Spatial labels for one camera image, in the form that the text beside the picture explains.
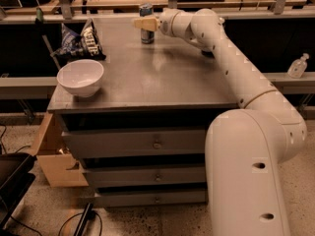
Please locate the wooden box on floor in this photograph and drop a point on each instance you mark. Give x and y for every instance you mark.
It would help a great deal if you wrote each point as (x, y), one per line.
(59, 167)

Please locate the bottom grey drawer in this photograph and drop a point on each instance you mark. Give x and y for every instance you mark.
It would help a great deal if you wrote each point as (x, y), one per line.
(157, 197)

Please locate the black power strip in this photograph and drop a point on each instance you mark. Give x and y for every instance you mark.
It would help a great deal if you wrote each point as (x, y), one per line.
(87, 215)

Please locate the white ceramic bowl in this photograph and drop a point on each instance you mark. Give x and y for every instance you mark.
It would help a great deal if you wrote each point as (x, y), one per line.
(81, 78)

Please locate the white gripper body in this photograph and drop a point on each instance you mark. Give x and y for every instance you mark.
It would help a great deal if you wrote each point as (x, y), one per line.
(168, 23)

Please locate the grey drawer cabinet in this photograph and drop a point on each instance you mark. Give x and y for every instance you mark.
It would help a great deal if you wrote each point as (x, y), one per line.
(166, 84)

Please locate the grey drawer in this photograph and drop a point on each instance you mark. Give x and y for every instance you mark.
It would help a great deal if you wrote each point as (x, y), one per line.
(157, 197)
(145, 175)
(134, 142)

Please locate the black case on floor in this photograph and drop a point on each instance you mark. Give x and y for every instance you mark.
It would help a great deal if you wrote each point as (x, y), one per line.
(15, 180)

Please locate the blue white chip bag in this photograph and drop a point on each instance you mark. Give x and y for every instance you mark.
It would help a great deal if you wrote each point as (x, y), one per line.
(84, 45)

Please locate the middle grey drawer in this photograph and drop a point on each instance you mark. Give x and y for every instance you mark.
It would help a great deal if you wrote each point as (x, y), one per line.
(145, 175)

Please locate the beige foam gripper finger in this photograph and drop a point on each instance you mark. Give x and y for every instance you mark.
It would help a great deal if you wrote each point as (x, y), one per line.
(149, 23)

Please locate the top grey drawer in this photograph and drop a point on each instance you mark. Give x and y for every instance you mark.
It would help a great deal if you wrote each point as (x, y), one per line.
(134, 142)

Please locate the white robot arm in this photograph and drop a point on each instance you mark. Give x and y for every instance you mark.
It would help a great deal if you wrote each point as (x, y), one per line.
(243, 146)

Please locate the blue pepsi can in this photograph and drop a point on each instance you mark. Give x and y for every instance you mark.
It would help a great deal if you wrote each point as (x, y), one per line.
(207, 54)

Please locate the clear sanitizer bottle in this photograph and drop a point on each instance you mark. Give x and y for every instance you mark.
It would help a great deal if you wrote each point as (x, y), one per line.
(298, 66)

